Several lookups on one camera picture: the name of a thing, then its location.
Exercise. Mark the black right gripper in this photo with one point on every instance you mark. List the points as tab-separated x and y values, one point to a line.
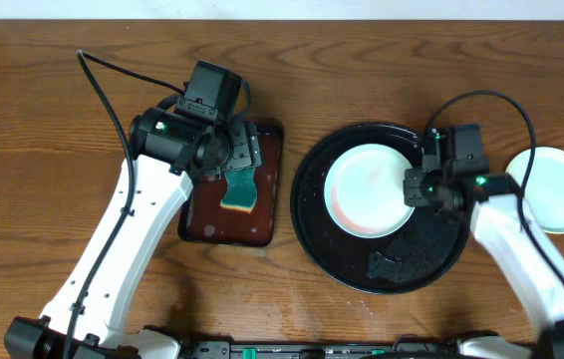
414	196

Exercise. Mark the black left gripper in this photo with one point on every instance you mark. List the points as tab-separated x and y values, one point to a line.
247	139

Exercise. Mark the green yellow sponge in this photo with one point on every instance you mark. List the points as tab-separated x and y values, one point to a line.
241	193

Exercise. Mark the light green plate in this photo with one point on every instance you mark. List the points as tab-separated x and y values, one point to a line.
545	189
363	191

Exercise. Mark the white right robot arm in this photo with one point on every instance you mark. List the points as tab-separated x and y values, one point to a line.
502	222

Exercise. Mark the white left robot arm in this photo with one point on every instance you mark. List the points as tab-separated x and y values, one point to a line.
166	152

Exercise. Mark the round black tray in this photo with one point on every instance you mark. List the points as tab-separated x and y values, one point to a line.
413	257

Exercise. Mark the rectangular brown water tray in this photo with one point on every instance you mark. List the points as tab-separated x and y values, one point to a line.
202	218

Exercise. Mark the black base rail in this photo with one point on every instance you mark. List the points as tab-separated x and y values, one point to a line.
483	345

